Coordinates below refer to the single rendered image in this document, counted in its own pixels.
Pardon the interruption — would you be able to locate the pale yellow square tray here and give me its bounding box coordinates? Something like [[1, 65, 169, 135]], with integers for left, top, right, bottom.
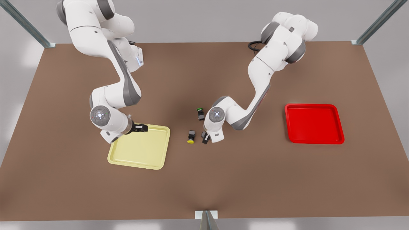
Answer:
[[107, 124, 171, 170]]

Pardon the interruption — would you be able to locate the red square tray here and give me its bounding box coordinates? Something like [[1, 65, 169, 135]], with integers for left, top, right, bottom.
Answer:
[[285, 103, 345, 145]]

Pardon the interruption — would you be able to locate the silver frame post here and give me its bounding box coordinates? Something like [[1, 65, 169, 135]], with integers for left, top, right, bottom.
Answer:
[[0, 0, 56, 49], [195, 210, 219, 230], [351, 0, 409, 45]]

